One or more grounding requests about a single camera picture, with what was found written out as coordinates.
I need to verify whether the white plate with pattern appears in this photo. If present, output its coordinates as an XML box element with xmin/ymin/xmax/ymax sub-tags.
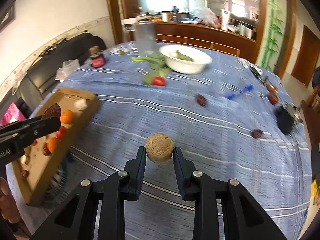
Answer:
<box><xmin>110</xmin><ymin>43</ymin><xmax>138</xmax><ymax>55</ymax></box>

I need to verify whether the black leather sofa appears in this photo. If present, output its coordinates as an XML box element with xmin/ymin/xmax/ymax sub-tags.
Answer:
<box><xmin>1</xmin><ymin>32</ymin><xmax>107</xmax><ymax>118</ymax></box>

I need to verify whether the person left hand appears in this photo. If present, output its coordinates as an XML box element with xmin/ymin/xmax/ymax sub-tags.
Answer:
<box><xmin>0</xmin><ymin>177</ymin><xmax>21</xmax><ymax>224</ymax></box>

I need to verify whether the small red tomato near greens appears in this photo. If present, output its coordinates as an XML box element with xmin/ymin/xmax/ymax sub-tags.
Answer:
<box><xmin>151</xmin><ymin>76</ymin><xmax>166</xmax><ymax>86</ymax></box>

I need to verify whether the white cylinder chunk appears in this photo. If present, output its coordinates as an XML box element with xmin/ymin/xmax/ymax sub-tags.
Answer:
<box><xmin>145</xmin><ymin>133</ymin><xmax>174</xmax><ymax>165</ymax></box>

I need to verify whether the red jujube table edge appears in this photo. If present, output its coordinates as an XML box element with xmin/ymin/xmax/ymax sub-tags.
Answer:
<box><xmin>268</xmin><ymin>92</ymin><xmax>279</xmax><ymax>105</ymax></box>

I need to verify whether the white bowl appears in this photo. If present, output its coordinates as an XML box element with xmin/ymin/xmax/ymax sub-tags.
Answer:
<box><xmin>159</xmin><ymin>44</ymin><xmax>212</xmax><ymax>75</ymax></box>

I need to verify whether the dark jacket on railing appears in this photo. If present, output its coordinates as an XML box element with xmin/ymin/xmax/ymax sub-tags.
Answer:
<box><xmin>312</xmin><ymin>66</ymin><xmax>320</xmax><ymax>88</ymax></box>

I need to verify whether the small red jujube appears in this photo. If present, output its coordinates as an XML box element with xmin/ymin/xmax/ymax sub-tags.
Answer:
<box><xmin>41</xmin><ymin>103</ymin><xmax>61</xmax><ymax>120</ymax></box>

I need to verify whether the green leafy vegetable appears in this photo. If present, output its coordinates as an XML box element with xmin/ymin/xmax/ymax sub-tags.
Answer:
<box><xmin>131</xmin><ymin>56</ymin><xmax>171</xmax><ymax>86</ymax></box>

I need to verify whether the brown cardboard box tray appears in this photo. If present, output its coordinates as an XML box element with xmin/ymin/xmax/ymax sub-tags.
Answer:
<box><xmin>11</xmin><ymin>87</ymin><xmax>100</xmax><ymax>206</ymax></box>

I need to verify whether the brown wooden door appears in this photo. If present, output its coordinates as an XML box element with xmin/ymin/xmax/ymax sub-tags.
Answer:
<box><xmin>291</xmin><ymin>25</ymin><xmax>319</xmax><ymax>87</ymax></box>

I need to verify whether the dark purple plum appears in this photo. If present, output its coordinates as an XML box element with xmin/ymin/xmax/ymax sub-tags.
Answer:
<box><xmin>21</xmin><ymin>170</ymin><xmax>29</xmax><ymax>178</ymax></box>

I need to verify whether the beige cork chunk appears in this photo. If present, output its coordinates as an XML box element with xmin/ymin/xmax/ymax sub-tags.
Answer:
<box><xmin>74</xmin><ymin>99</ymin><xmax>87</xmax><ymax>111</ymax></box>

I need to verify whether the small dark jujube right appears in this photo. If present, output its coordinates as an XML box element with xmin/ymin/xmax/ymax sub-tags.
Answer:
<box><xmin>251</xmin><ymin>129</ymin><xmax>264</xmax><ymax>139</ymax></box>

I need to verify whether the blue plaid tablecloth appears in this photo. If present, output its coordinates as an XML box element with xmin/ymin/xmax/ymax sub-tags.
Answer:
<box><xmin>7</xmin><ymin>51</ymin><xmax>311</xmax><ymax>239</ymax></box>

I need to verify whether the clear plastic bag on sofa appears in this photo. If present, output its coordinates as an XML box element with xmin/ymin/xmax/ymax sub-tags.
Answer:
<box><xmin>55</xmin><ymin>59</ymin><xmax>80</xmax><ymax>82</ymax></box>

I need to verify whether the black box on table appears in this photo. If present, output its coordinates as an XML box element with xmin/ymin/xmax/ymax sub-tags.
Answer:
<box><xmin>274</xmin><ymin>102</ymin><xmax>303</xmax><ymax>135</ymax></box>

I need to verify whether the blue pen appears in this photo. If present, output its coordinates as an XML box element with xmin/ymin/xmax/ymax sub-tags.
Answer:
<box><xmin>226</xmin><ymin>85</ymin><xmax>254</xmax><ymax>100</ymax></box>

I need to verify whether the large red jujube far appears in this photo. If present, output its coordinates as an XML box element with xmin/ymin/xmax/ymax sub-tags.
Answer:
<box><xmin>196</xmin><ymin>94</ymin><xmax>207</xmax><ymax>107</ymax></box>

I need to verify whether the clear glass pitcher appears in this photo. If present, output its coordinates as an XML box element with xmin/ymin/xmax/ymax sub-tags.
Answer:
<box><xmin>125</xmin><ymin>20</ymin><xmax>156</xmax><ymax>56</ymax></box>

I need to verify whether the pink label black jar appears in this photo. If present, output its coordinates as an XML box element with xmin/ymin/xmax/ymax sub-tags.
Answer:
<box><xmin>89</xmin><ymin>46</ymin><xmax>106</xmax><ymax>68</ymax></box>

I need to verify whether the red gift bag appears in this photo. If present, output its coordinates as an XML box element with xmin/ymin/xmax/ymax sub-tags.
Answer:
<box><xmin>0</xmin><ymin>102</ymin><xmax>26</xmax><ymax>126</ymax></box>

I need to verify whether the orange mandarin large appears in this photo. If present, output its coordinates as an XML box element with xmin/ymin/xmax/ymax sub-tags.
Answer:
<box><xmin>47</xmin><ymin>137</ymin><xmax>60</xmax><ymax>153</ymax></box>

